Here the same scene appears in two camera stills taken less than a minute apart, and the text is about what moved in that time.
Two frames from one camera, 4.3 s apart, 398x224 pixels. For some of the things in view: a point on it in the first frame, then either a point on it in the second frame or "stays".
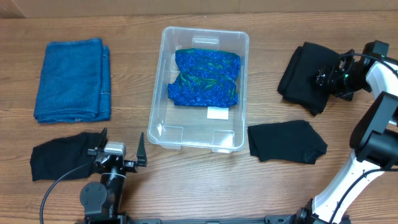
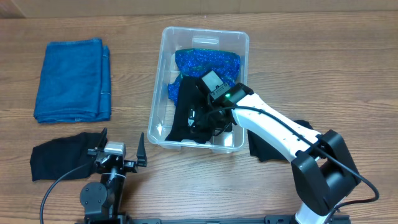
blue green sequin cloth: x=206 y=78 stays
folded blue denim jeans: x=74 y=83 stays
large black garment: x=297 y=85 → x=192 y=91
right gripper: x=325 y=78 → x=197 y=117
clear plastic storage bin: x=199 y=100 stays
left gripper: x=141 y=155 stays
